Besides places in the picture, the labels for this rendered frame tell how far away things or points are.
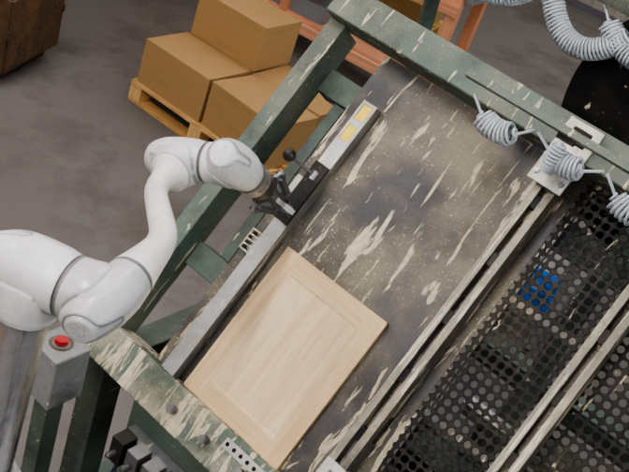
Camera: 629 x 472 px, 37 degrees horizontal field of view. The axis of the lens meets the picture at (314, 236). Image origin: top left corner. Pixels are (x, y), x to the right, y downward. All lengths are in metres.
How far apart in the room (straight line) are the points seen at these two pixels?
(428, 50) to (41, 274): 1.29
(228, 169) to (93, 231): 2.63
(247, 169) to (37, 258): 0.58
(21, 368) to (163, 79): 3.99
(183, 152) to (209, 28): 3.78
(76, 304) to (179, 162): 0.57
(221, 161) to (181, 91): 3.57
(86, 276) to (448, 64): 1.23
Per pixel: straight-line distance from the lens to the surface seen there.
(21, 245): 1.91
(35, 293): 1.89
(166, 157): 2.27
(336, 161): 2.68
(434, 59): 2.65
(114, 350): 2.81
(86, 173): 5.22
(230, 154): 2.19
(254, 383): 2.63
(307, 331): 2.60
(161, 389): 2.72
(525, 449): 2.36
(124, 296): 1.85
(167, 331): 3.04
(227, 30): 5.93
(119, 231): 4.82
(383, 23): 2.74
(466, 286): 2.45
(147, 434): 2.77
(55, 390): 2.72
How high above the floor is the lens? 2.71
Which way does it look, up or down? 31 degrees down
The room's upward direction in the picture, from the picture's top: 20 degrees clockwise
